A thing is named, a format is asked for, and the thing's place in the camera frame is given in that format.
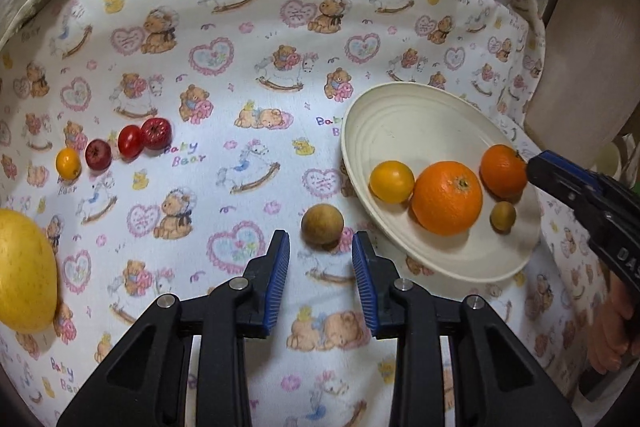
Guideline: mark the cream round plate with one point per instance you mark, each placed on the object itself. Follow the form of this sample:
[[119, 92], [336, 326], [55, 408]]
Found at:
[[425, 127]]

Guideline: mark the red hawthorn fruit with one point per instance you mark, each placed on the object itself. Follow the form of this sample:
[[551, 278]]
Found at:
[[156, 133]]

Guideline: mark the brown longan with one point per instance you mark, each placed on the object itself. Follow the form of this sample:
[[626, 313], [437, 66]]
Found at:
[[502, 217], [322, 226]]

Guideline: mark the smooth orange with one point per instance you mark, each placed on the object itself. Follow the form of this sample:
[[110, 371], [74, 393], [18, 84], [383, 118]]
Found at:
[[446, 199]]

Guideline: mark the person's right hand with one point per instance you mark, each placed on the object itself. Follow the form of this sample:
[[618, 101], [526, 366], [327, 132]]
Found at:
[[615, 332]]

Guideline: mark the cream paper cup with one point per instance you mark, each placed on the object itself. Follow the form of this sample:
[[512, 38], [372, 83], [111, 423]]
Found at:
[[609, 157]]

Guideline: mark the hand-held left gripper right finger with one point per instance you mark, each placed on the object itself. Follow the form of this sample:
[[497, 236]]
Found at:
[[362, 282]]

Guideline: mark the large yellow apple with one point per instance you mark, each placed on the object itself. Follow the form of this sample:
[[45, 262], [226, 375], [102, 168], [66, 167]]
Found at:
[[22, 272]]

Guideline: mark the dark red small fruit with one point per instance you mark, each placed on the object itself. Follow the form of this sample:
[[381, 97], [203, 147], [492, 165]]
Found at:
[[98, 154]]

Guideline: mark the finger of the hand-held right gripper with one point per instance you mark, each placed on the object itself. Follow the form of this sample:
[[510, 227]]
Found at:
[[575, 162], [550, 177]]

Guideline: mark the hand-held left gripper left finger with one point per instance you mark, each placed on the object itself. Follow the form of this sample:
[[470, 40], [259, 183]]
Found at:
[[277, 282]]

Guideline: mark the dark orange mandarin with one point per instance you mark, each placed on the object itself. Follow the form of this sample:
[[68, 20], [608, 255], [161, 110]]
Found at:
[[500, 172]]

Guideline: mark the small yellow cherry tomato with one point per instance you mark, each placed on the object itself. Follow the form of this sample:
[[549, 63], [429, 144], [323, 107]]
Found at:
[[68, 163]]

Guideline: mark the bear print tablecloth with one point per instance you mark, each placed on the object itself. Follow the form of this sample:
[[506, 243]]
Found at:
[[250, 57]]

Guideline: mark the red cherry tomato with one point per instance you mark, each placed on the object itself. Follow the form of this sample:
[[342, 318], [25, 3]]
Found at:
[[130, 141]]

